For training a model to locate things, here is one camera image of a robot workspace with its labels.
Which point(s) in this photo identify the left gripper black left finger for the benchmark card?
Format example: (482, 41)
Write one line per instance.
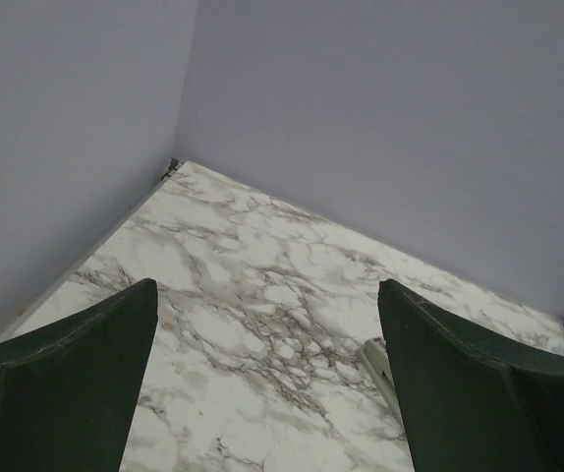
(69, 390)

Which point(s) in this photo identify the black metal stapler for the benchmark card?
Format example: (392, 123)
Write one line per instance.
(374, 358)

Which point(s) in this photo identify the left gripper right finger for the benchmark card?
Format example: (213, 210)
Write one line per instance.
(471, 399)

